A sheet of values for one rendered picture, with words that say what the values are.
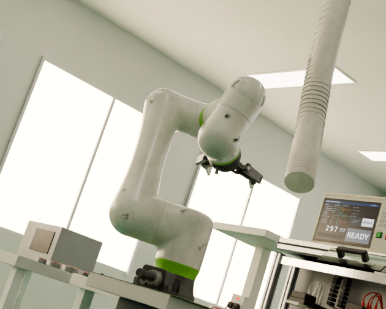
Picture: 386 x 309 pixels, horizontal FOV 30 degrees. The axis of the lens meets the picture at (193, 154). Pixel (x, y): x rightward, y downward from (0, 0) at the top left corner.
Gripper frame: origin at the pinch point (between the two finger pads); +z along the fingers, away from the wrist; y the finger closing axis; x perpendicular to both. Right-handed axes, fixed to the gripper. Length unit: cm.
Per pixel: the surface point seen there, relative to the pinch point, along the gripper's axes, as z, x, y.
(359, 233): 50, 6, 42
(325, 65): 176, 124, -1
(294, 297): 53, -22, 26
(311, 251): 59, -3, 27
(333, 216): 58, 12, 31
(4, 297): 113, -58, -101
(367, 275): 41, -8, 48
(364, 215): 49, 13, 42
